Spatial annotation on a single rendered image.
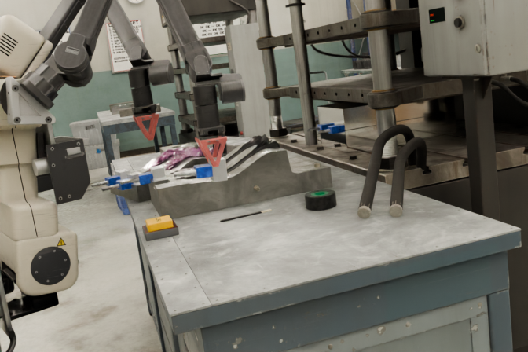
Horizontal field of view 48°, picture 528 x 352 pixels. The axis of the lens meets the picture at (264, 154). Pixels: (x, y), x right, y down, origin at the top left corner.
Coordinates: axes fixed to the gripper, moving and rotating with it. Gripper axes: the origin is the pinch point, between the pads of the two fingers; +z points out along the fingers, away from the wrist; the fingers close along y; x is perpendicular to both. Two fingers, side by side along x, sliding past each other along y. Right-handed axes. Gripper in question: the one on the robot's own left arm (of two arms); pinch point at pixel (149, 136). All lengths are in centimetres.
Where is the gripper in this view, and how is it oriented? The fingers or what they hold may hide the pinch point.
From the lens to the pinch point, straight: 176.7
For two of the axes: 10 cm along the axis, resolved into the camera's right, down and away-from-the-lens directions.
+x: -9.5, 1.8, -2.7
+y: -2.9, -1.1, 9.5
